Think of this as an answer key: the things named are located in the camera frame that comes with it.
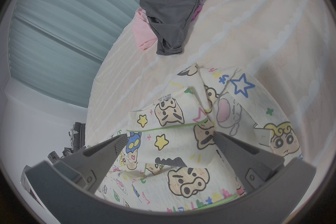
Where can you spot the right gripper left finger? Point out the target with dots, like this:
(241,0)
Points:
(97,162)

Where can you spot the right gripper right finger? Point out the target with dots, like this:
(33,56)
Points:
(244,162)

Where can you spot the white printed pyjama top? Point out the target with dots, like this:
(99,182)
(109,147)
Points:
(183,144)

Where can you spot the bed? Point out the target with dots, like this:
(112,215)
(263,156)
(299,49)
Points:
(262,34)

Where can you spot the black slatted furniture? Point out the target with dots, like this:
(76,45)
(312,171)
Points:
(77,136)

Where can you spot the pink garment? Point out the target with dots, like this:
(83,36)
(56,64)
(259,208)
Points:
(143,34)

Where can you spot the blue-green curtain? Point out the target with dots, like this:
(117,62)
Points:
(65,20)

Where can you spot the purple garment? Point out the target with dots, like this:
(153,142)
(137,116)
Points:
(197,9)

